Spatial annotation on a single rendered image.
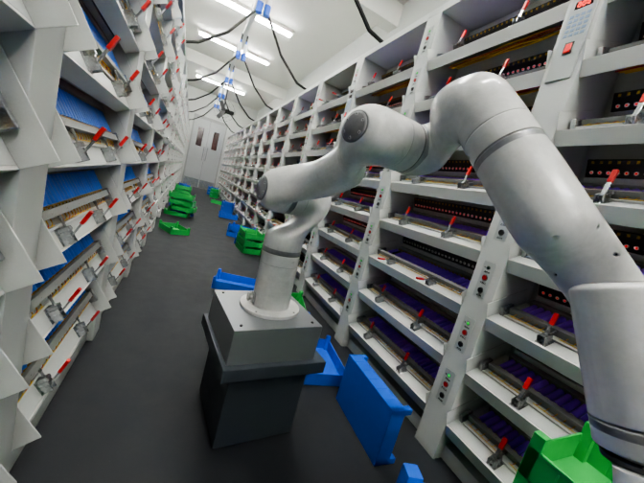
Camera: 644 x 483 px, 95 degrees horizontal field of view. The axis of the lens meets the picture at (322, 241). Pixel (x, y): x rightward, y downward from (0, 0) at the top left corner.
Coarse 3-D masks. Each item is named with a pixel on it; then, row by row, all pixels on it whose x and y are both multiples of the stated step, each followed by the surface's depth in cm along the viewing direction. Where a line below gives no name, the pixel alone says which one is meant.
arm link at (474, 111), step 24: (480, 72) 43; (456, 96) 43; (480, 96) 40; (504, 96) 39; (432, 120) 49; (456, 120) 43; (480, 120) 40; (504, 120) 38; (528, 120) 37; (432, 144) 54; (456, 144) 48; (480, 144) 40; (432, 168) 58
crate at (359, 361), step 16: (352, 368) 113; (368, 368) 110; (352, 384) 111; (368, 384) 103; (384, 384) 102; (336, 400) 119; (352, 400) 109; (368, 400) 101; (384, 400) 94; (352, 416) 108; (368, 416) 100; (384, 416) 92; (400, 416) 92; (368, 432) 98; (384, 432) 91; (368, 448) 96; (384, 448) 93; (384, 464) 94
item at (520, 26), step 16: (528, 0) 104; (560, 0) 106; (528, 16) 117; (544, 16) 95; (560, 16) 92; (464, 32) 128; (480, 32) 135; (496, 32) 110; (512, 32) 105; (528, 32) 100; (544, 32) 105; (464, 48) 123; (480, 48) 117; (496, 48) 126; (512, 48) 122; (432, 64) 140; (448, 64) 147; (464, 64) 138
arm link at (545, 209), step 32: (480, 160) 40; (512, 160) 36; (544, 160) 35; (512, 192) 36; (544, 192) 33; (576, 192) 33; (512, 224) 36; (544, 224) 33; (576, 224) 32; (608, 224) 34; (544, 256) 36; (576, 256) 35; (608, 256) 35
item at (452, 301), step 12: (372, 252) 157; (420, 252) 147; (372, 264) 155; (384, 264) 144; (396, 264) 141; (456, 264) 127; (396, 276) 136; (408, 276) 128; (420, 276) 127; (420, 288) 122; (432, 288) 115; (444, 288) 115; (444, 300) 110; (456, 300) 106; (456, 312) 106
